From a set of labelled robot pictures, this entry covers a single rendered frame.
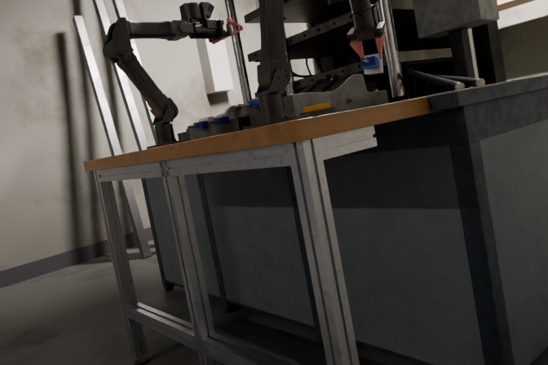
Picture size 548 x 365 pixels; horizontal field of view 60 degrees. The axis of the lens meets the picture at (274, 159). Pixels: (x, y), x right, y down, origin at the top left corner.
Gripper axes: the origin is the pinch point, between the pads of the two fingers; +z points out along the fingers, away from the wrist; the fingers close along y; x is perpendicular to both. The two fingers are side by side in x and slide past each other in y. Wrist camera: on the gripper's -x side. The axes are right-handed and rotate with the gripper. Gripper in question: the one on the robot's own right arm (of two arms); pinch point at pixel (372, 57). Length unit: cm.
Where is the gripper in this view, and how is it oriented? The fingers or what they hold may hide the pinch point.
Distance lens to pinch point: 148.1
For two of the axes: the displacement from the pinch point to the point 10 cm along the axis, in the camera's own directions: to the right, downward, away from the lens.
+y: -8.9, 0.7, 4.5
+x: -3.4, 5.3, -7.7
